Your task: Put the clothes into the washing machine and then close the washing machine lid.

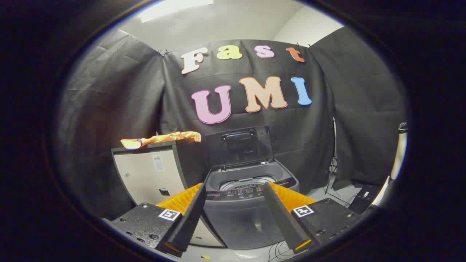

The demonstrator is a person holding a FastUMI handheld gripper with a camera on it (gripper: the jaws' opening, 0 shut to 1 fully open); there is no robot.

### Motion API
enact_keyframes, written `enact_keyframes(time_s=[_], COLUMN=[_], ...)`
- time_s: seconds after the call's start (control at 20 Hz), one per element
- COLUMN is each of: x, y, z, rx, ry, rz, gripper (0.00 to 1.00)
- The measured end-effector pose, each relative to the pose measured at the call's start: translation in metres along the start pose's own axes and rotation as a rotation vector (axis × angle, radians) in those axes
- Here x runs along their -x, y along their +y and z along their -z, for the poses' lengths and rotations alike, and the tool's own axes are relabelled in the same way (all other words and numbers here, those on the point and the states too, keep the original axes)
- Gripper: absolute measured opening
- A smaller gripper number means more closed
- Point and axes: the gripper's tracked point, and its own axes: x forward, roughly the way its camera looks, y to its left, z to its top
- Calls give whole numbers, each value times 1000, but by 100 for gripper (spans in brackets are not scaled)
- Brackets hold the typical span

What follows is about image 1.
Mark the white post with black band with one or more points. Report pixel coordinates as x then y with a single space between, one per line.
398 153

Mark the grey washing machine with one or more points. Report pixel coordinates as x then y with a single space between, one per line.
236 223

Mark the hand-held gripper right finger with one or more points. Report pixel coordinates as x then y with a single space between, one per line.
282 222

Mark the black backdrop cloth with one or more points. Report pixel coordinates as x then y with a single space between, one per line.
302 142

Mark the orange garment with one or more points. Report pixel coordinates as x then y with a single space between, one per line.
164 138

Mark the black box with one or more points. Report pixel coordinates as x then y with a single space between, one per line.
364 198

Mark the grey cabinet with dark top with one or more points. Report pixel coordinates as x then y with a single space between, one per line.
145 174

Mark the thin light stand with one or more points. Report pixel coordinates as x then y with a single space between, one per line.
334 145

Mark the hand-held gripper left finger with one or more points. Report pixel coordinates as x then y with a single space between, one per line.
191 222

